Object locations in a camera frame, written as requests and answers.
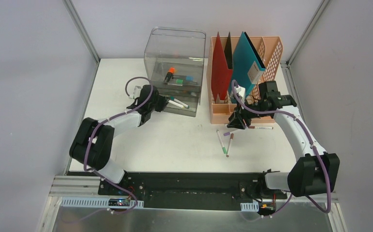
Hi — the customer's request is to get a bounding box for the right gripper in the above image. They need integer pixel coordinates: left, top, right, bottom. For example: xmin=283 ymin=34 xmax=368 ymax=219
xmin=227 ymin=98 xmax=269 ymax=130

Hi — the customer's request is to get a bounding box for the black highlighter green cap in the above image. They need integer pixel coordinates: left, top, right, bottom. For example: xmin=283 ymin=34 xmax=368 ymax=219
xmin=167 ymin=79 xmax=183 ymax=86

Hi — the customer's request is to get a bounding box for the black highlighter orange cap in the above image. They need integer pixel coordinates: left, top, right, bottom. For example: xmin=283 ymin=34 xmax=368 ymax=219
xmin=164 ymin=67 xmax=176 ymax=83

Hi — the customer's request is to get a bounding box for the black highlighter blue cap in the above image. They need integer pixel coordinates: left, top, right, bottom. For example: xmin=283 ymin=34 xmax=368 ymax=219
xmin=173 ymin=75 xmax=194 ymax=81

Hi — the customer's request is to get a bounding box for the clear grey drawer organizer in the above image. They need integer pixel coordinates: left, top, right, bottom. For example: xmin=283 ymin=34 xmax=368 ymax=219
xmin=144 ymin=27 xmax=206 ymax=117

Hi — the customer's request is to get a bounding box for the red folder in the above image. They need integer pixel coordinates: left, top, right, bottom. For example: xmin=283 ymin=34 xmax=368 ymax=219
xmin=211 ymin=33 xmax=233 ymax=103

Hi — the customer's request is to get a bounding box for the teal blue folder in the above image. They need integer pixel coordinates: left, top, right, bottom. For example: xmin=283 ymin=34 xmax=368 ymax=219
xmin=231 ymin=31 xmax=266 ymax=96

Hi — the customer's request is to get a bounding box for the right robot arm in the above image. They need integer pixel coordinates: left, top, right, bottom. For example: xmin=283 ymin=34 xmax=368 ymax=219
xmin=227 ymin=80 xmax=340 ymax=198

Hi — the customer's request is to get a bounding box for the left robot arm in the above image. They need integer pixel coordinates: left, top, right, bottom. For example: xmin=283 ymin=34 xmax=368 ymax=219
xmin=69 ymin=85 xmax=170 ymax=196

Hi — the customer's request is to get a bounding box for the peach plastic file rack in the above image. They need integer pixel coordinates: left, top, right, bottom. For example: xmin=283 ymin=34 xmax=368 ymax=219
xmin=205 ymin=36 xmax=283 ymax=125

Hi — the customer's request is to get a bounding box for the white pen red cap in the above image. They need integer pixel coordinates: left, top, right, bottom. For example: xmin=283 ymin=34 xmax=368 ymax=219
xmin=248 ymin=126 xmax=273 ymax=130

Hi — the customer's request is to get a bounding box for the white marker green tip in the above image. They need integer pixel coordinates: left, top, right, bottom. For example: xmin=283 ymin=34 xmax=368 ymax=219
xmin=216 ymin=130 xmax=227 ymax=155

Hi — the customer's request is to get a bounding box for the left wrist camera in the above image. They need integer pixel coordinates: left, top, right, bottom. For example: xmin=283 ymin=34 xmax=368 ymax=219
xmin=129 ymin=86 xmax=142 ymax=99

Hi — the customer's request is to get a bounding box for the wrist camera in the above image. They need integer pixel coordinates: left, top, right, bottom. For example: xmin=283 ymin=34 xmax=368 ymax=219
xmin=129 ymin=86 xmax=142 ymax=99
xmin=234 ymin=86 xmax=246 ymax=102

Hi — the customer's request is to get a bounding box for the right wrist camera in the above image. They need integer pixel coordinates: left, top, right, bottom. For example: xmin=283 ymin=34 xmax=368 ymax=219
xmin=234 ymin=86 xmax=246 ymax=102

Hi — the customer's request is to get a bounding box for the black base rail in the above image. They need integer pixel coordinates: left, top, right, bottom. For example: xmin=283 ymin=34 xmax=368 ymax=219
xmin=98 ymin=172 xmax=287 ymax=211

